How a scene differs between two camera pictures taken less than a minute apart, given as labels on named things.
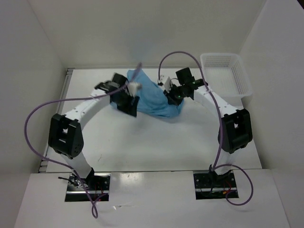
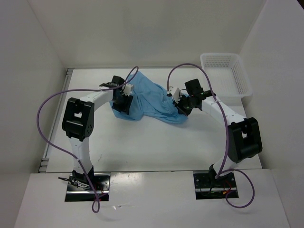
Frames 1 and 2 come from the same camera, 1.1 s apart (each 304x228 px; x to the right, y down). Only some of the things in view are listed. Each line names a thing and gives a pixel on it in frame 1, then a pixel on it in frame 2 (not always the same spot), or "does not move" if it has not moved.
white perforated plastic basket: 225,74 does not move
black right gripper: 171,99 to 180,109
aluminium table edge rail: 62,96 does not move
